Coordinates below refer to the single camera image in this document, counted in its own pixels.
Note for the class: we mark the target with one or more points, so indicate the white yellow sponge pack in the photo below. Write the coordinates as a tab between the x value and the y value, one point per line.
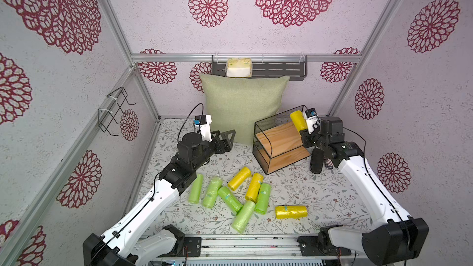
239	68

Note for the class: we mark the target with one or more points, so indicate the metal base rail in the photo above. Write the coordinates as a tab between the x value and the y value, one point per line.
259	250

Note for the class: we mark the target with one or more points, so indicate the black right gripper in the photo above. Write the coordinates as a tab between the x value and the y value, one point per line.
308	139

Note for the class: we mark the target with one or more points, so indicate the grey wall rack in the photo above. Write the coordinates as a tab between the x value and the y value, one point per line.
297	71

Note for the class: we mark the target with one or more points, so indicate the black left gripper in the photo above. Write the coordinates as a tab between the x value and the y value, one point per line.
226	145

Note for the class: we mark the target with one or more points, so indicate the green roll middle diagonal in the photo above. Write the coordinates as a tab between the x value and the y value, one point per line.
230	200

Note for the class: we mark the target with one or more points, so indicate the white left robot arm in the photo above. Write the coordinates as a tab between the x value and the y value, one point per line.
122	245

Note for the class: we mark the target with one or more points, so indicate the green roll far left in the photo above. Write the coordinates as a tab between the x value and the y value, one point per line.
196	189

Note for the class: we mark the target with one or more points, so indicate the black trash bag roll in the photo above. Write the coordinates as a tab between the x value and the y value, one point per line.
317	161

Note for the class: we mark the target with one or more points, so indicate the green roll front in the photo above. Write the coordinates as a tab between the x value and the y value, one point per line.
243	217

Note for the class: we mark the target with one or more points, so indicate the green roll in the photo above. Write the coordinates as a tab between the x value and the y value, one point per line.
212	192
243	217
263	199
196	189

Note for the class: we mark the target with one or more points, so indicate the green cushion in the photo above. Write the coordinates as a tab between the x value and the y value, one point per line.
237	103

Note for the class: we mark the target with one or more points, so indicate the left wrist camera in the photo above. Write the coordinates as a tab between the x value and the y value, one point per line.
202	124

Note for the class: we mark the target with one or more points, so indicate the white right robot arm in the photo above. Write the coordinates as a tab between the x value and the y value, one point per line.
396	237

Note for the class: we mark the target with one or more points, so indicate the yellow roll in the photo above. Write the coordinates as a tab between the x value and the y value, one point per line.
239	178
291	212
299	121
254	187

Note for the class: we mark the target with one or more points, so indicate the green roll right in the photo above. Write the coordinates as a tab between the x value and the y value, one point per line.
263	199

